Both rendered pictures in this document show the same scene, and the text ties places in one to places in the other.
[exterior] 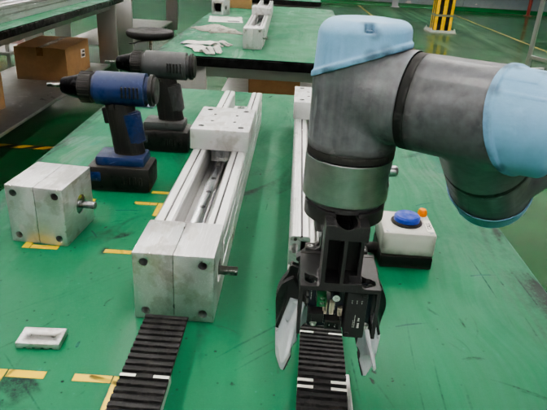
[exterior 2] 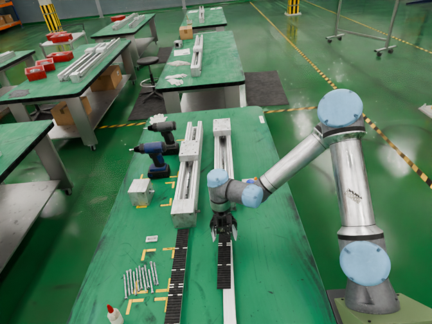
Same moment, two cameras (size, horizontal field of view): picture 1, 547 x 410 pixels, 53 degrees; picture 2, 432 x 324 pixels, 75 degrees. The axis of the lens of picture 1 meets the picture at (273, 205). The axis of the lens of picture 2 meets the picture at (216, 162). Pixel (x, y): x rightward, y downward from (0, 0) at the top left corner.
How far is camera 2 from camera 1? 0.64 m
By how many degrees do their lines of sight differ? 11
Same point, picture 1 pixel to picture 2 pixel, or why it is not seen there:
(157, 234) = (176, 206)
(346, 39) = (212, 182)
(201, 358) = (194, 238)
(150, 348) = (180, 240)
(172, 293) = (183, 221)
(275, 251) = not seen: hidden behind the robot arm
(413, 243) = not seen: hidden behind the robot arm
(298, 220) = not seen: hidden behind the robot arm
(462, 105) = (237, 197)
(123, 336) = (172, 234)
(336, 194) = (217, 209)
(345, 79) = (214, 189)
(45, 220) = (141, 199)
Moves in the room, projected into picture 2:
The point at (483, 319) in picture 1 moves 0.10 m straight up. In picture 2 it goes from (272, 213) to (272, 197)
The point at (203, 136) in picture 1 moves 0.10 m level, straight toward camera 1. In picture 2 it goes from (183, 157) to (184, 168)
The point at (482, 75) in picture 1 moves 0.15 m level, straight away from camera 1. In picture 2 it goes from (240, 190) to (251, 163)
